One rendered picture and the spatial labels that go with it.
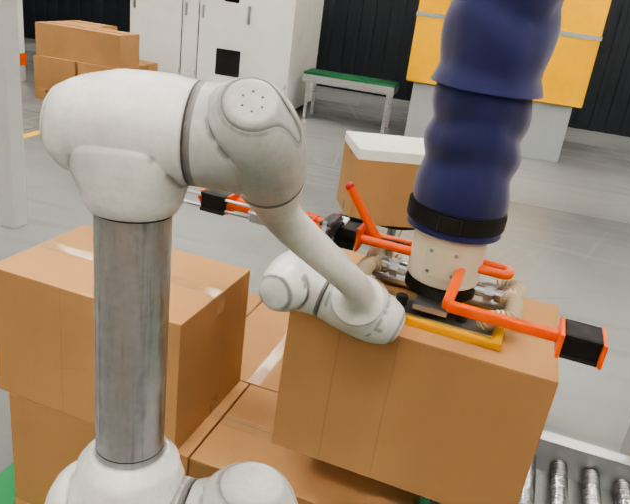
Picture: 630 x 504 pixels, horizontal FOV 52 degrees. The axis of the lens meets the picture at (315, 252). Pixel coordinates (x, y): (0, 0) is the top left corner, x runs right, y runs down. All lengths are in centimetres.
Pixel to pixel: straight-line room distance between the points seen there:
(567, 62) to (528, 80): 737
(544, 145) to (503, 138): 753
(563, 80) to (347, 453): 750
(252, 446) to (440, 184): 93
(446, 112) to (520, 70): 17
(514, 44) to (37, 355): 146
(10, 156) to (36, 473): 275
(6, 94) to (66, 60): 417
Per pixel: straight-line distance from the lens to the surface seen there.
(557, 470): 211
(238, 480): 102
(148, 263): 87
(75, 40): 863
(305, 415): 163
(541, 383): 146
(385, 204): 342
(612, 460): 216
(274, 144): 75
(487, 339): 149
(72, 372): 194
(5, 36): 449
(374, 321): 125
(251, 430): 197
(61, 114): 84
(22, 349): 203
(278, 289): 125
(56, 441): 213
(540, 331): 133
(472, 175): 141
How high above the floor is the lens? 176
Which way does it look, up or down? 22 degrees down
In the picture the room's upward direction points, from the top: 8 degrees clockwise
